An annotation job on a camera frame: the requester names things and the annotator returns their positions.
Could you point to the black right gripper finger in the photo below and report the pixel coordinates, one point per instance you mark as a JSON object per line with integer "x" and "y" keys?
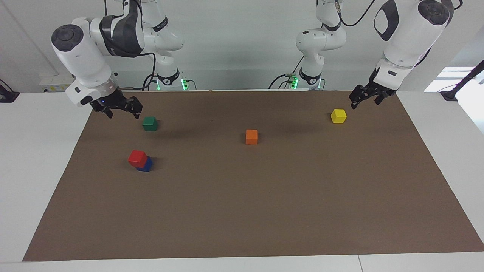
{"x": 109, "y": 113}
{"x": 136, "y": 114}

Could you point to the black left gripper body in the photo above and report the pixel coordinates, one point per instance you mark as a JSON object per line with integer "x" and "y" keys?
{"x": 372, "y": 90}

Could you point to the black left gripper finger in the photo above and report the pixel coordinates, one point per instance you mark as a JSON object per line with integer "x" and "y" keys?
{"x": 354, "y": 104}
{"x": 379, "y": 100}

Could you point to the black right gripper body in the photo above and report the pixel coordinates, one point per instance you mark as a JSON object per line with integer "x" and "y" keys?
{"x": 117, "y": 102}

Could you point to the red cube block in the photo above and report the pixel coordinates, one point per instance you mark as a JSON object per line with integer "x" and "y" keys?
{"x": 137, "y": 158}

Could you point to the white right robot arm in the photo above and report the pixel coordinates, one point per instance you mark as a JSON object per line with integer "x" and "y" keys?
{"x": 83, "y": 56}

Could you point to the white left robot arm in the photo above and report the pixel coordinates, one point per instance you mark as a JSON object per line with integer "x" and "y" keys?
{"x": 408, "y": 34}

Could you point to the green cube block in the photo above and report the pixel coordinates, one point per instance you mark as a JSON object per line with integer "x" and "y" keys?
{"x": 149, "y": 124}

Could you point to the yellow cube block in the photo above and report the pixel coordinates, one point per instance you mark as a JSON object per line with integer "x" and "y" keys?
{"x": 338, "y": 116}

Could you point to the blue cube block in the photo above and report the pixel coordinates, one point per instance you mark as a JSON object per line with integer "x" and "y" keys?
{"x": 148, "y": 166}

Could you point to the orange cube block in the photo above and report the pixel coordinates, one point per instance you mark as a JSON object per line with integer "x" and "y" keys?
{"x": 251, "y": 137}

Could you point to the black table clamp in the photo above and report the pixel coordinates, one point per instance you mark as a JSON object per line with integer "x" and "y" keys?
{"x": 7, "y": 96}

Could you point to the brown table mat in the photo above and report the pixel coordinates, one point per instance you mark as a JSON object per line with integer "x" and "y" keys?
{"x": 242, "y": 204}

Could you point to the black camera stand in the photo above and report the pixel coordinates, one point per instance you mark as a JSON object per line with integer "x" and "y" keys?
{"x": 459, "y": 85}

